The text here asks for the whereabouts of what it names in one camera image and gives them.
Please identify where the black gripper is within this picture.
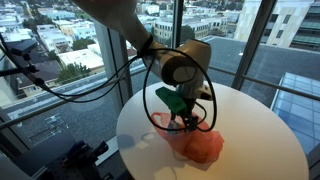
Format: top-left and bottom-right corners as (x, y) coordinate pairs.
(169, 96), (202, 133)

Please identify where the blue and white box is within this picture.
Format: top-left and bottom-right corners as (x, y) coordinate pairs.
(166, 121), (179, 135)

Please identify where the orange plastic bag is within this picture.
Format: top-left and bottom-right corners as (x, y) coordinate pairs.
(149, 111), (225, 164)

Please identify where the wide grey window pillar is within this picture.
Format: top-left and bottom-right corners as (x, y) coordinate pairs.
(93, 19), (134, 105)

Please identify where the vertical dark window mullion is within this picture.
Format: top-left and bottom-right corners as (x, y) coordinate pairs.
(171, 0), (185, 47)

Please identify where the slanted dark window mullion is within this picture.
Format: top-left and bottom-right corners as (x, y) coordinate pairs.
(231, 0), (278, 91)

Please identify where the black mounting equipment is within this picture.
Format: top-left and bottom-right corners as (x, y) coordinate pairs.
(43, 139), (111, 180)

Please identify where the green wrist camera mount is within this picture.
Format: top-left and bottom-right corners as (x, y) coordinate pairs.
(154, 86), (188, 117)

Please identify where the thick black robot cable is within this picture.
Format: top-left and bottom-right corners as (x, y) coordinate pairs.
(136, 34), (218, 133)

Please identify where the dark window rail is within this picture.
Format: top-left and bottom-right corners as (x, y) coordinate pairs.
(208, 64), (320, 103)

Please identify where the thin black cable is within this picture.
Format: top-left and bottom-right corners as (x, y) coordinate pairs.
(0, 33), (141, 104)

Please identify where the long grey window rail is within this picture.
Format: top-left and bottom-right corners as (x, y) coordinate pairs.
(0, 75), (128, 131)

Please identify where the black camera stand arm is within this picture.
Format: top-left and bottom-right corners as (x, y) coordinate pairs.
(0, 63), (40, 78)

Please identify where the black camera on stand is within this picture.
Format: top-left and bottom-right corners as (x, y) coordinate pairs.
(9, 39), (39, 57)

